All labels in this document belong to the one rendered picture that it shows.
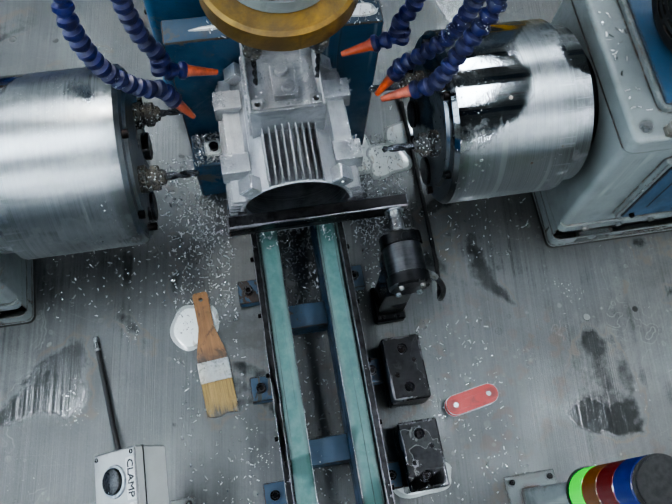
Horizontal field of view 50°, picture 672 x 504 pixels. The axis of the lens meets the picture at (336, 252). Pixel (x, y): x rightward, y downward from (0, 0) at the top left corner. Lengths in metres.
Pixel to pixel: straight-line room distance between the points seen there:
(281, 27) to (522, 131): 0.37
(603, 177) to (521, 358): 0.33
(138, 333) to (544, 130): 0.69
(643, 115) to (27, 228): 0.80
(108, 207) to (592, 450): 0.81
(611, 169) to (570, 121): 0.10
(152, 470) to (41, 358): 0.40
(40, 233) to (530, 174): 0.66
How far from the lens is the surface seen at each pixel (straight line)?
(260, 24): 0.78
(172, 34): 1.03
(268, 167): 0.97
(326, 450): 1.11
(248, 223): 1.00
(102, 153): 0.94
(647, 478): 0.81
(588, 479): 0.92
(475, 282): 1.25
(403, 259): 0.98
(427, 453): 1.11
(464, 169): 0.99
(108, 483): 0.91
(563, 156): 1.04
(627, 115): 1.03
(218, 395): 1.16
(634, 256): 1.36
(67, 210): 0.97
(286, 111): 0.95
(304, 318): 1.15
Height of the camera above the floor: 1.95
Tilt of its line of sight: 69 degrees down
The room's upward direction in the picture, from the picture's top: 8 degrees clockwise
